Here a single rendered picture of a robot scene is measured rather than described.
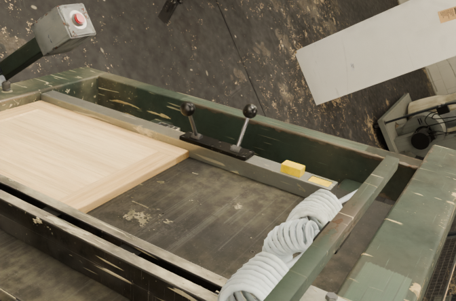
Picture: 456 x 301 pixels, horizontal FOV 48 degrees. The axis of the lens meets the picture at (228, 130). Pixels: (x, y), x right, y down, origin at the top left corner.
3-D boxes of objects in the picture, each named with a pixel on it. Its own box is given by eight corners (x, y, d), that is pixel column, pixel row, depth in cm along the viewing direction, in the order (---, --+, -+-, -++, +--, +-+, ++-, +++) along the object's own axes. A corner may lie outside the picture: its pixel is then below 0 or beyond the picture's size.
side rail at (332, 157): (109, 102, 184) (109, 72, 180) (419, 198, 134) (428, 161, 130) (97, 105, 180) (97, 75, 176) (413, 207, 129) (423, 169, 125)
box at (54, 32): (55, 22, 188) (83, 2, 177) (68, 52, 189) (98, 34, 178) (28, 26, 178) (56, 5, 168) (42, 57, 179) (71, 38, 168)
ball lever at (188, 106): (195, 133, 135) (183, 96, 125) (207, 137, 133) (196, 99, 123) (188, 143, 133) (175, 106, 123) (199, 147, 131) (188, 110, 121)
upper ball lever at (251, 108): (231, 153, 129) (248, 104, 130) (244, 157, 127) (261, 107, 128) (225, 150, 126) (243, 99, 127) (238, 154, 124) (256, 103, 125)
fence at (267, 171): (53, 102, 162) (53, 90, 161) (335, 196, 118) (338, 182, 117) (41, 106, 158) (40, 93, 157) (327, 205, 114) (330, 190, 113)
